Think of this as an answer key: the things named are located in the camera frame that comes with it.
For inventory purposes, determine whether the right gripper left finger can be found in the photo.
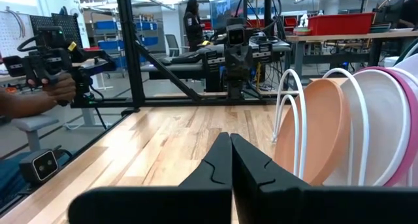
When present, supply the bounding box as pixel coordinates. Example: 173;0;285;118
67;132;233;224

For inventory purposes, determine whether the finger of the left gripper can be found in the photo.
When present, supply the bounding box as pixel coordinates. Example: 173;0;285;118
227;52;240;78
239;52;251;78

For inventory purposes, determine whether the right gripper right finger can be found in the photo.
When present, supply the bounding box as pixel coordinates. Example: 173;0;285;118
231;133;418;224

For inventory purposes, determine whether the orange plate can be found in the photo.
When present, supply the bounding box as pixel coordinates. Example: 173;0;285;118
273;78;351;185

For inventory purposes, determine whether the white plate teal underside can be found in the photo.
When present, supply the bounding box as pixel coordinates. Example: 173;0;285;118
400;37;418;67

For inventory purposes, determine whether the pink plate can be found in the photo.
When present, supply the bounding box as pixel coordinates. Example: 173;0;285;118
359;66;418;188

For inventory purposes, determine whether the person's forearm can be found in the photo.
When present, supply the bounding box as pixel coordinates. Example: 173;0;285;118
0;86;50;119

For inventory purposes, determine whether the person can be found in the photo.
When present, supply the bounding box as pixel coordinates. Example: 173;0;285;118
183;0;206;52

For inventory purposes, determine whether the blue screen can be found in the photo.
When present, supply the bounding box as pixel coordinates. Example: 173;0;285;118
208;0;244;29

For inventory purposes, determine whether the grey chair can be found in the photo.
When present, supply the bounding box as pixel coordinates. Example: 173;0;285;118
165;33;184;57

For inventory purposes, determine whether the wooden background table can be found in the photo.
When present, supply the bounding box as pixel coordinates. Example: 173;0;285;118
285;29;418;78

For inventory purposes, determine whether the red bin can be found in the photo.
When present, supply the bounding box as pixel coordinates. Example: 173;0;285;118
307;12;375;36

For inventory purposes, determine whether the blue storage bin shelf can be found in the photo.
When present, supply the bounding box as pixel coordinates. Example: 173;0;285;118
91;20;161;71

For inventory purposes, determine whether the person's hand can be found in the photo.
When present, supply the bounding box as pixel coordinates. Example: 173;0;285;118
27;72;78;104

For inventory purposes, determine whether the black pegboard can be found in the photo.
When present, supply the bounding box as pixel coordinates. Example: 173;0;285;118
29;13;82;48

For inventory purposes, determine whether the white pegboard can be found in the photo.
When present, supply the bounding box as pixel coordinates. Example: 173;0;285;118
0;10;32;57

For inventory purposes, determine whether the coiled black cable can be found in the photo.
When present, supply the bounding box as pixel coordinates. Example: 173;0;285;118
249;35;278;45

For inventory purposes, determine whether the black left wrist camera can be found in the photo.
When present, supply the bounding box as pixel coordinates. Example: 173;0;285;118
226;24;246;47

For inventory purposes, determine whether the white wire dish rack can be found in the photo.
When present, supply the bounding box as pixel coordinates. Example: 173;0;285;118
271;68;418;187

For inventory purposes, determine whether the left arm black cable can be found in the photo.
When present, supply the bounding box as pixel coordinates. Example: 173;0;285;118
234;0;285;35

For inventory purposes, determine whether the black aluminium table frame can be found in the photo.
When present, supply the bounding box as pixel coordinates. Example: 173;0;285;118
0;0;281;218

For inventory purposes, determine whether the black stereo camera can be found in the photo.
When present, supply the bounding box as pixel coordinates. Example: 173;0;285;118
18;148;61;185

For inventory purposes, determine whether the black teleoperation handle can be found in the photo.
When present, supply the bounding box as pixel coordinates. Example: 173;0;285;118
2;25;117;103

